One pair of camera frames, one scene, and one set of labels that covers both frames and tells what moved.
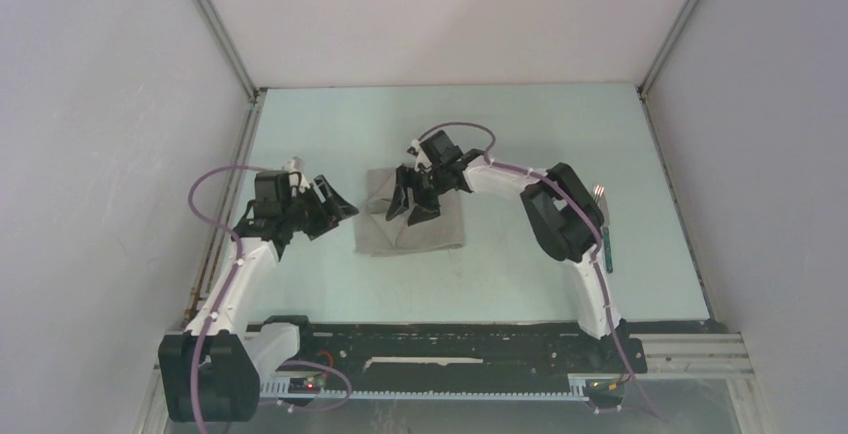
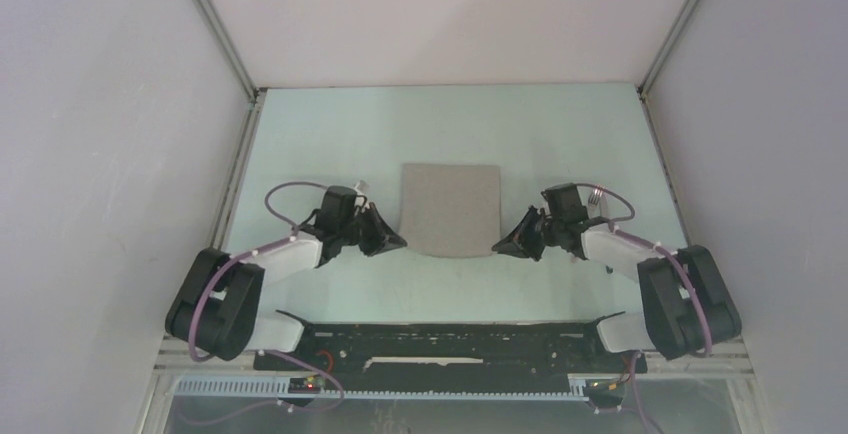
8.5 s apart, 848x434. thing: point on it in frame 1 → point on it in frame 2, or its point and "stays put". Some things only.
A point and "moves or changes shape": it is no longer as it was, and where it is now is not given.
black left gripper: [327, 219] → [378, 244]
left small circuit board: [308, 385] stays put
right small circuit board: [604, 387] stays put
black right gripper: [403, 180] → [518, 243]
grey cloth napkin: [375, 236] moves or changes shape
